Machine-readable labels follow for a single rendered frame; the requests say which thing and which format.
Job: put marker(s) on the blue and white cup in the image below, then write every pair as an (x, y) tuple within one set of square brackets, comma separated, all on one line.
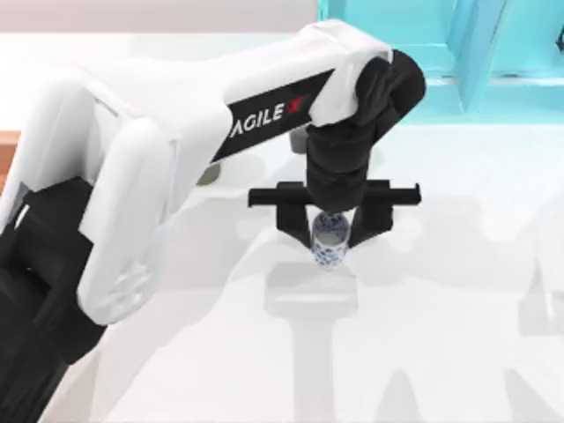
[(329, 251)]

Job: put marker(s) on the pale grey rounded box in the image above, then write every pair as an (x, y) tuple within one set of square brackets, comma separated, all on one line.
[(298, 141)]

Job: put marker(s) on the light blue rack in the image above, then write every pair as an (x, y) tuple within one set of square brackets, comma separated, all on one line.
[(484, 53)]

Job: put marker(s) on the shallow salmon-coloured box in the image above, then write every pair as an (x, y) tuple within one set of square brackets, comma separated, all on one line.
[(8, 163)]

